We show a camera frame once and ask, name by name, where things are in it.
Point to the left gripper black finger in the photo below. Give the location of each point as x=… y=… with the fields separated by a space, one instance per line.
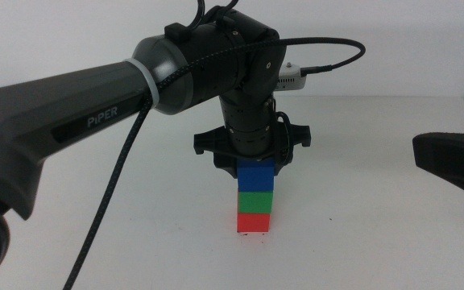
x=282 y=164
x=229 y=168

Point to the blue cube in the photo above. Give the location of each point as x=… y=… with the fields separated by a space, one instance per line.
x=255 y=177

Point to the green cube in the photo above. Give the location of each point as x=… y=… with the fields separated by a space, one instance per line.
x=255 y=202

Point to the red cube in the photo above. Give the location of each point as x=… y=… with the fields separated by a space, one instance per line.
x=253 y=222

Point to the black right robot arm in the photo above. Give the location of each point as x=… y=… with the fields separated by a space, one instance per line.
x=457 y=161

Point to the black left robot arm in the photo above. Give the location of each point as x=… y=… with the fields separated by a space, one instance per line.
x=55 y=108

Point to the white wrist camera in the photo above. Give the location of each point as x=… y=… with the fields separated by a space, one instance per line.
x=292 y=78

